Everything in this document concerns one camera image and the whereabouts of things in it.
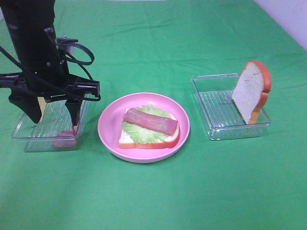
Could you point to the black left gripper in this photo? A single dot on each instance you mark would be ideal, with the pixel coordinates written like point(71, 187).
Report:
point(74, 89)

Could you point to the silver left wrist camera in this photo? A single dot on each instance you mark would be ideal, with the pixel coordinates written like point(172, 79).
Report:
point(66, 44)

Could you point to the yellow cheese slice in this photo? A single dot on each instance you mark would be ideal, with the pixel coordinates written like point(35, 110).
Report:
point(43, 105)

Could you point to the bacon strip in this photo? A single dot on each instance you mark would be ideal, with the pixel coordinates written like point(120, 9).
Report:
point(66, 138)
point(149, 121)

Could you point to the clear right plastic tray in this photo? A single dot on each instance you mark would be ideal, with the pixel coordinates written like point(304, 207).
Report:
point(222, 119)

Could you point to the pink round plate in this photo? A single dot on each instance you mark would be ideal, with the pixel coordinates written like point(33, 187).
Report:
point(109, 126)

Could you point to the clear plastic tray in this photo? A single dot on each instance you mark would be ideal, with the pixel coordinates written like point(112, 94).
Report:
point(222, 119)
point(39, 137)

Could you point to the green tablecloth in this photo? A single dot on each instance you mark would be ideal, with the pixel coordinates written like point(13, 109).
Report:
point(159, 46)

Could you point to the clear left plastic tray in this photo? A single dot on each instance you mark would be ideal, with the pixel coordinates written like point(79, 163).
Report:
point(39, 137)

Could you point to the green lettuce leaf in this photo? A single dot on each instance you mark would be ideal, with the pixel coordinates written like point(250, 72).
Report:
point(134, 134)

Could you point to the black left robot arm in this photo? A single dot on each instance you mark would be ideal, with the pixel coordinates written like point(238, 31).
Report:
point(43, 61)

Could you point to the toast slice with red crust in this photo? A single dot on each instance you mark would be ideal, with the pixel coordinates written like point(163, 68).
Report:
point(162, 145)

